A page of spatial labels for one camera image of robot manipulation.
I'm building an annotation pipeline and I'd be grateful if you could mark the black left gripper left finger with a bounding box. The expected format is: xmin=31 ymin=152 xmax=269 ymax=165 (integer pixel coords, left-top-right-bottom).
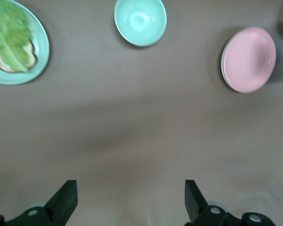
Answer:
xmin=3 ymin=180 xmax=78 ymax=226

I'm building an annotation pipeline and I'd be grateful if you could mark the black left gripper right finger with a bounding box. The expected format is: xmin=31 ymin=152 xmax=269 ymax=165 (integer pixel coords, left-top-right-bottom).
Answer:
xmin=183 ymin=180 xmax=242 ymax=226

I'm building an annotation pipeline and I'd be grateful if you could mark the pink plate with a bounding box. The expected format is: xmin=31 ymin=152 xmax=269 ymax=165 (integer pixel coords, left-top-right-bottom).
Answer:
xmin=223 ymin=26 xmax=277 ymax=93

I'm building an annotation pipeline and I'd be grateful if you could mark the brown table cover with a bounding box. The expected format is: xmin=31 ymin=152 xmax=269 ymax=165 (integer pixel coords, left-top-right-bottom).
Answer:
xmin=0 ymin=0 xmax=283 ymax=226

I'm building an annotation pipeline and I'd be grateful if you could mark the toasted bread slice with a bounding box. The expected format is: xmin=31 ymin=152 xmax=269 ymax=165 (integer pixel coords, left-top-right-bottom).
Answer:
xmin=0 ymin=41 xmax=37 ymax=73

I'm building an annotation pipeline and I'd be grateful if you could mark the green plate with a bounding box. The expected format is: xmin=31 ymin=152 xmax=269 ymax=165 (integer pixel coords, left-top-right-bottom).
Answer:
xmin=0 ymin=0 xmax=50 ymax=85

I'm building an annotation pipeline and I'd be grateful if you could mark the green lettuce leaf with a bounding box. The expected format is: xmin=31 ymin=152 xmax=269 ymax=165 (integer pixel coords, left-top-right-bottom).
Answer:
xmin=0 ymin=2 xmax=33 ymax=73

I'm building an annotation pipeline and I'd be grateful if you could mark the green bowl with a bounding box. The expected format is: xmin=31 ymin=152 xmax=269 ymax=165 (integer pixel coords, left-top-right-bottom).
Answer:
xmin=114 ymin=0 xmax=167 ymax=47

